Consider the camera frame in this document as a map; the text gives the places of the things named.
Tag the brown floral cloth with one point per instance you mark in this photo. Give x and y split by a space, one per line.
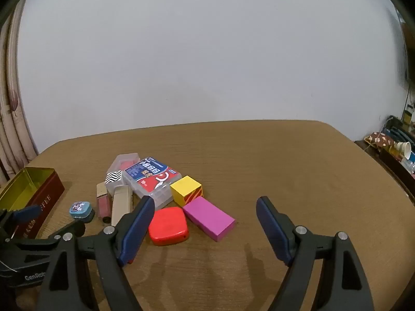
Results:
382 139

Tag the yellow wooden cube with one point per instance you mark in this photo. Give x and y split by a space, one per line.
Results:
185 189

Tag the clear case with zigzag label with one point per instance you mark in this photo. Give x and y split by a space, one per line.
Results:
116 176

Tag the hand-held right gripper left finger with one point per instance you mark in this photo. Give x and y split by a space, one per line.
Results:
134 233

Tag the clear box with blue label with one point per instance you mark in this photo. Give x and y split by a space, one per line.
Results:
152 179

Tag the red rounded plastic box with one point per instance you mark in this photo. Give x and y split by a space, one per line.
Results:
168 226

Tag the pink lipstick tube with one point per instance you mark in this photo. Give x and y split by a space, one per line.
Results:
103 204

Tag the magenta wooden block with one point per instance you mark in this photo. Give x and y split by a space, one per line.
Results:
209 217

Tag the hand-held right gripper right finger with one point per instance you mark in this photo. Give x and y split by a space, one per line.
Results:
274 231

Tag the beige patterned curtain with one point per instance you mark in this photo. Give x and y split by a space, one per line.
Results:
13 120

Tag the dark red tin box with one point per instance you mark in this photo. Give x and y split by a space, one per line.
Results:
48 194

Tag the small blue oval tin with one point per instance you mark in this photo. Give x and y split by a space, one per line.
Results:
80 210

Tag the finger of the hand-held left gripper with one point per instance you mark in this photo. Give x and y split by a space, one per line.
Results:
29 213
73 228

